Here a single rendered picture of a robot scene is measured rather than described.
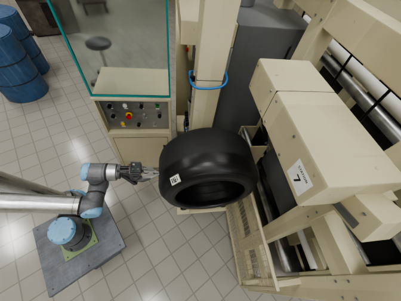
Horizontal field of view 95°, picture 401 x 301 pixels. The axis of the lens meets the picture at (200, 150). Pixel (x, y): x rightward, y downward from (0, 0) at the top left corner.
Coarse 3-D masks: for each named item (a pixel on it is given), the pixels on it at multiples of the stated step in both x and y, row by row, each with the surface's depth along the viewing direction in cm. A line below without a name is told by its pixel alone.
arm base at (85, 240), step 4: (84, 224) 136; (84, 228) 131; (88, 228) 135; (84, 232) 129; (88, 232) 133; (84, 236) 129; (88, 236) 134; (84, 240) 129; (88, 240) 133; (76, 244) 125; (80, 244) 127; (84, 244) 130; (64, 248) 128; (68, 248) 126; (72, 248) 126; (76, 248) 127; (80, 248) 129
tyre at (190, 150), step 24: (168, 144) 101; (192, 144) 91; (216, 144) 90; (240, 144) 97; (168, 168) 92; (192, 168) 85; (216, 168) 84; (240, 168) 88; (168, 192) 96; (192, 192) 132; (216, 192) 133; (240, 192) 112
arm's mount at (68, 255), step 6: (84, 222) 141; (90, 222) 142; (90, 240) 135; (96, 240) 135; (90, 246) 133; (66, 252) 129; (72, 252) 129; (78, 252) 130; (66, 258) 127; (72, 258) 128
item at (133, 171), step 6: (132, 162) 96; (138, 162) 96; (120, 168) 93; (126, 168) 94; (132, 168) 94; (138, 168) 94; (120, 174) 96; (126, 174) 96; (132, 174) 94; (138, 174) 93; (132, 180) 97
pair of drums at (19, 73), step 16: (0, 16) 255; (16, 16) 267; (0, 32) 231; (16, 32) 271; (0, 48) 228; (16, 48) 243; (32, 48) 297; (0, 64) 237; (16, 64) 248; (32, 64) 272; (48, 64) 337; (0, 80) 250; (16, 80) 257; (32, 80) 272; (16, 96) 272; (32, 96) 283
